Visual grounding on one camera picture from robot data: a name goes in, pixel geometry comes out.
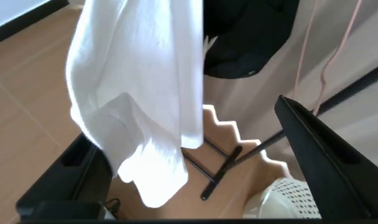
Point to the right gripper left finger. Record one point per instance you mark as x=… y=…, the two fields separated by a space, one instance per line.
x=52 y=186

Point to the white garment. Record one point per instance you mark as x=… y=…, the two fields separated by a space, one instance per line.
x=139 y=77

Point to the pink clothes hanger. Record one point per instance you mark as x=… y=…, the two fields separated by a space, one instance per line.
x=302 y=56

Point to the white laundry basket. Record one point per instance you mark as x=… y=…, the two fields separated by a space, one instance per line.
x=282 y=199

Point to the black clothes rack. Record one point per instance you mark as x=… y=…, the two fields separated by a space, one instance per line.
x=221 y=171

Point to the beige curtain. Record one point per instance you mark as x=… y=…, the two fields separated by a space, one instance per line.
x=270 y=93

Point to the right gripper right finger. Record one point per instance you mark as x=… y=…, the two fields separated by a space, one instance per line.
x=335 y=193

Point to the black shorts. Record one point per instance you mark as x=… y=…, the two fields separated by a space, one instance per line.
x=245 y=37

